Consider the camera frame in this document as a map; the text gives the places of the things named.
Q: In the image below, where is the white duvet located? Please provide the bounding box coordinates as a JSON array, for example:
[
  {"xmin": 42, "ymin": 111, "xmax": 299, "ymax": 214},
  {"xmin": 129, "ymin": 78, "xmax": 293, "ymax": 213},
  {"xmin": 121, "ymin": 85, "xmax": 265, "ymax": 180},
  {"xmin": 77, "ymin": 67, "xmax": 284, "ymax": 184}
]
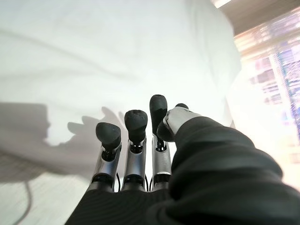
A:
[{"xmin": 0, "ymin": 0, "xmax": 242, "ymax": 180}]

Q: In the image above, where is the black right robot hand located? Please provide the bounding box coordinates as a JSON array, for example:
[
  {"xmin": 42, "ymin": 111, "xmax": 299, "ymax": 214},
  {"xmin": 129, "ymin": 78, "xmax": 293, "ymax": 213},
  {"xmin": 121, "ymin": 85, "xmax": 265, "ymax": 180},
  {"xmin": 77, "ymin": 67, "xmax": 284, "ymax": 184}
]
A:
[{"xmin": 67, "ymin": 94, "xmax": 300, "ymax": 225}]

